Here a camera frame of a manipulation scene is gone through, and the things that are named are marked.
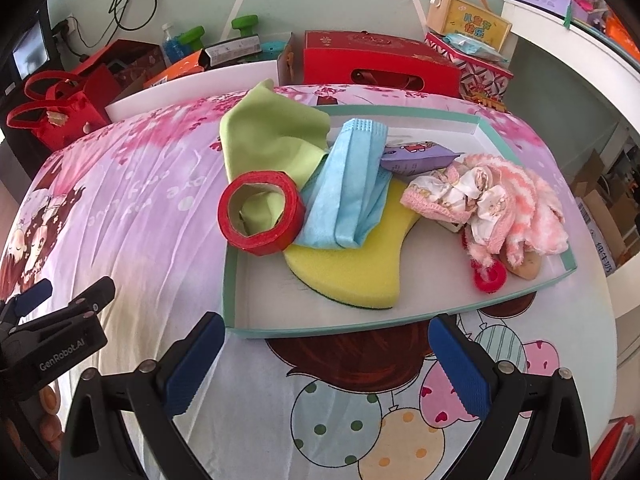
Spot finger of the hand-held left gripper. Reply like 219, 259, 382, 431
0, 280, 53, 319
14, 276, 117, 342

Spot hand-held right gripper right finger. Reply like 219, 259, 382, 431
427, 312, 593, 480

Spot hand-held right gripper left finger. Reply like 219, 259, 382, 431
59, 311, 227, 480

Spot white tray with teal rim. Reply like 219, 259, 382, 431
222, 104, 578, 338

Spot red fluffy hair tie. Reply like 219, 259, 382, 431
462, 232, 507, 294

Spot beige fabric item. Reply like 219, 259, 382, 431
500, 250, 543, 280

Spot red tape roll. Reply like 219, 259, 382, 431
217, 170, 305, 258

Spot yellow sponge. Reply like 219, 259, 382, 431
284, 177, 418, 310

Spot pink white zigzag fuzzy sock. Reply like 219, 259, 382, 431
500, 180, 571, 261

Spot pink baby garment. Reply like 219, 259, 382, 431
402, 165, 502, 253

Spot blue face mask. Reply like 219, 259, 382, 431
299, 117, 390, 250

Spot purple packet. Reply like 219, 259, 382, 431
380, 141, 463, 177

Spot green cloth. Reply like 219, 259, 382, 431
219, 79, 332, 241

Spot pink floral printed bedsheet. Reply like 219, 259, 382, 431
0, 82, 621, 480

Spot red orange packaging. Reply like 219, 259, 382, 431
590, 415, 640, 480

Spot red gift bag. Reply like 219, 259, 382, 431
6, 72, 112, 152

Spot stack of cardboard boxes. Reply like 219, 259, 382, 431
570, 135, 640, 276

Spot small black monitor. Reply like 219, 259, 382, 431
10, 27, 51, 81

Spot white storage box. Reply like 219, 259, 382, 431
105, 60, 280, 121

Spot dark red open box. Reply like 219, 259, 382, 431
70, 39, 166, 106

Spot orange box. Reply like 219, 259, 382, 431
144, 51, 206, 88

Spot red yellow printed box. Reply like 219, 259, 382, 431
462, 87, 508, 111

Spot blue water bottle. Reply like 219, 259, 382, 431
161, 24, 186, 61

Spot green dumbbell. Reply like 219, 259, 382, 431
177, 26, 206, 53
231, 15, 258, 38

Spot red white patterned box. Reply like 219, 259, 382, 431
424, 32, 515, 101

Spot black grey carton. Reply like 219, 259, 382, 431
202, 35, 263, 68

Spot brown cardboard box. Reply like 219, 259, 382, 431
277, 35, 306, 86

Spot teal container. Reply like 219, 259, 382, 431
260, 40, 291, 61

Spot blue wet wipes pack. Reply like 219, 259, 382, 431
442, 32, 511, 63

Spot red gift box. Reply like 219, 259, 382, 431
302, 30, 462, 98

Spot white curved shelf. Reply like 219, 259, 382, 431
502, 0, 640, 131

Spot orange packets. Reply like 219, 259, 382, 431
607, 15, 640, 58

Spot black cable bundle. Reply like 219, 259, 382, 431
102, 0, 158, 43

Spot yellow gift box with handle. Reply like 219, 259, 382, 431
426, 0, 513, 53

